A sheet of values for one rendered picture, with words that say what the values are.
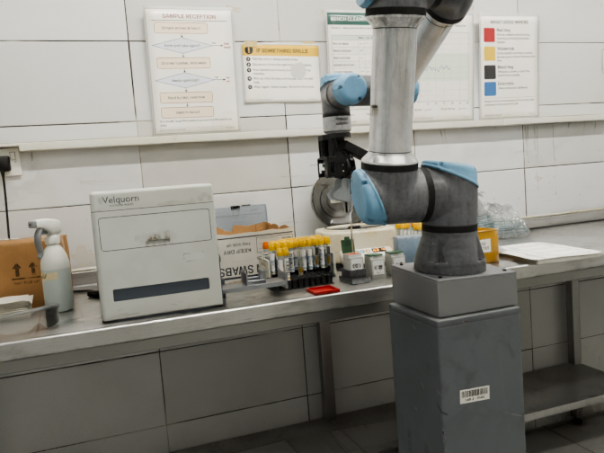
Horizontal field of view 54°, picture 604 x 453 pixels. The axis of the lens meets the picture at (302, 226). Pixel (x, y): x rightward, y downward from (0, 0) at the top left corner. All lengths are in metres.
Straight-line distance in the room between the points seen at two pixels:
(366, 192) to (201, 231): 0.44
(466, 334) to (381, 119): 0.46
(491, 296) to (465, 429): 0.27
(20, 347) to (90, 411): 0.80
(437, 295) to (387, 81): 0.43
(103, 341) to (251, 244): 0.57
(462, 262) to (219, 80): 1.17
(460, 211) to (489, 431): 0.46
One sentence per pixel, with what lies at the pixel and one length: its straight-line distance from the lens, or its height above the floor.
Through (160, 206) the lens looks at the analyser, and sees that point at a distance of 1.40.
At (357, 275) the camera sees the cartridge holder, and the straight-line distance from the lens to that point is 1.60.
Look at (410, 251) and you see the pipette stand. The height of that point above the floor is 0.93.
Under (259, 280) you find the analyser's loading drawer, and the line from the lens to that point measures 1.48.
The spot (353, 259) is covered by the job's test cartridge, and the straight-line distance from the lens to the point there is 1.60.
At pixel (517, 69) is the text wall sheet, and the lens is 2.66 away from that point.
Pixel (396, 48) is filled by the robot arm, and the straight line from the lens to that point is 1.16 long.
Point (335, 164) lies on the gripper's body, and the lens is 1.56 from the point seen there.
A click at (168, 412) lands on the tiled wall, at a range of 2.18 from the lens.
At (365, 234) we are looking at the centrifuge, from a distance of 1.86.
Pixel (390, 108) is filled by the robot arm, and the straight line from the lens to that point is 1.16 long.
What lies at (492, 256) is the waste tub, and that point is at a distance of 1.83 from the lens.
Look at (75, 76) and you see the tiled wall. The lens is 2.06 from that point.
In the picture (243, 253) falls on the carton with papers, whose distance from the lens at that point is 1.74.
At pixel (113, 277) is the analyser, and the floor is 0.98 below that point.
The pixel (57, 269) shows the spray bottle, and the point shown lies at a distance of 1.61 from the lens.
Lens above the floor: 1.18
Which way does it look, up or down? 5 degrees down
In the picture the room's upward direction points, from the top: 4 degrees counter-clockwise
